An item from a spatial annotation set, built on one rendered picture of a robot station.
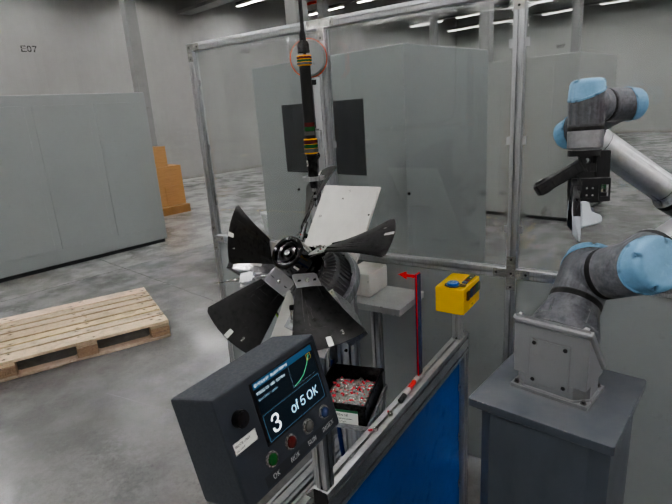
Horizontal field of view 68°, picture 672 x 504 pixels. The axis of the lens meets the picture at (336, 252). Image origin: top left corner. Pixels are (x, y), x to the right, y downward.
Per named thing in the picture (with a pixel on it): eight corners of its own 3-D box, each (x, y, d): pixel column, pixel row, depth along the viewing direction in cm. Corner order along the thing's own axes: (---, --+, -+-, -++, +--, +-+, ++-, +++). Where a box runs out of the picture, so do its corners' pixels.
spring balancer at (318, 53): (292, 79, 219) (291, 78, 213) (289, 40, 215) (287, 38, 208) (328, 77, 220) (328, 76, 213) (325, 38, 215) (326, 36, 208)
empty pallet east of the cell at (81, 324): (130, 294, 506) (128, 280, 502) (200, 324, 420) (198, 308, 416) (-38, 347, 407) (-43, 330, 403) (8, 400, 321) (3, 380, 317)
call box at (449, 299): (452, 299, 183) (452, 271, 180) (479, 303, 177) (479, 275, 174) (435, 315, 170) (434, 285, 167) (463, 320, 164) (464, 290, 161)
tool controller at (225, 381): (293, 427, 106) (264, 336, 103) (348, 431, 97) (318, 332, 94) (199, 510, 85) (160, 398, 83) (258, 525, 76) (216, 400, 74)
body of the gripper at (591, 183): (609, 204, 111) (612, 149, 108) (567, 205, 114) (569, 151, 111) (604, 200, 118) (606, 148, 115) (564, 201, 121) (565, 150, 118)
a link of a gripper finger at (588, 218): (604, 235, 107) (602, 198, 110) (573, 235, 109) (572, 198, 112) (602, 241, 110) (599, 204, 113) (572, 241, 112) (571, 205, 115)
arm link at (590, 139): (568, 131, 110) (565, 131, 118) (568, 152, 111) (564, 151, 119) (606, 129, 108) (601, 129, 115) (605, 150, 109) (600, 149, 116)
